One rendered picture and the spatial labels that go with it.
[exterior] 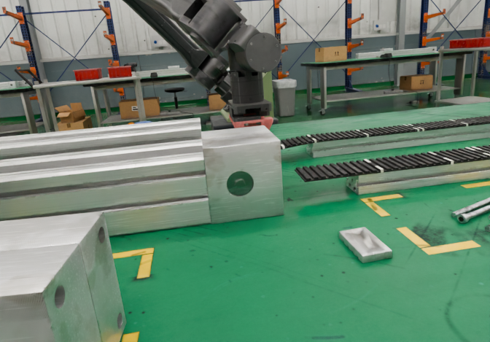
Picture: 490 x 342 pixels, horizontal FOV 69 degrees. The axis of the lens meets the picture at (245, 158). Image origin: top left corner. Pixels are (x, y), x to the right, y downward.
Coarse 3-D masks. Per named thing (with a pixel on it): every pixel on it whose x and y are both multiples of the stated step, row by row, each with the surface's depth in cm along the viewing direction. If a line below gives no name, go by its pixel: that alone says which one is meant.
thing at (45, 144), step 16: (96, 128) 64; (112, 128) 64; (128, 128) 64; (144, 128) 64; (160, 128) 59; (176, 128) 58; (192, 128) 58; (0, 144) 57; (16, 144) 56; (32, 144) 56; (48, 144) 56; (64, 144) 56; (80, 144) 56; (96, 144) 57; (112, 144) 57; (128, 144) 59; (144, 144) 59
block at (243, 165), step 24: (216, 144) 41; (240, 144) 40; (264, 144) 41; (216, 168) 41; (240, 168) 41; (264, 168) 42; (216, 192) 42; (240, 192) 42; (264, 192) 42; (216, 216) 42; (240, 216) 43; (264, 216) 43
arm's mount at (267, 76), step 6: (270, 72) 106; (264, 78) 106; (270, 78) 107; (264, 84) 107; (270, 84) 107; (264, 90) 107; (270, 90) 108; (264, 96) 108; (270, 96) 108; (222, 108) 127; (222, 114) 121; (228, 114) 111; (270, 114) 110; (228, 120) 108
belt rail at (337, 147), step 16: (448, 128) 68; (464, 128) 68; (480, 128) 69; (320, 144) 65; (336, 144) 66; (352, 144) 67; (368, 144) 67; (384, 144) 67; (400, 144) 67; (416, 144) 68
